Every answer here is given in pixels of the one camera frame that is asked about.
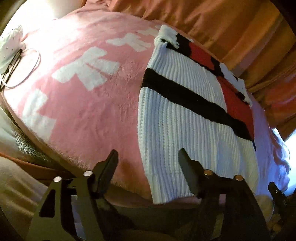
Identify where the orange satin curtain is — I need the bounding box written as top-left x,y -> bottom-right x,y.
82,1 -> 295,140

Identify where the white polka dot cloth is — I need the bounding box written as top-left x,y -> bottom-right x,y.
0,26 -> 26,74

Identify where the pink white plush blanket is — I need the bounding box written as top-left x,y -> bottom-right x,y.
4,7 -> 290,200

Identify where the white black red knit sweater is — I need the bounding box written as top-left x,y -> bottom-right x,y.
137,25 -> 259,204

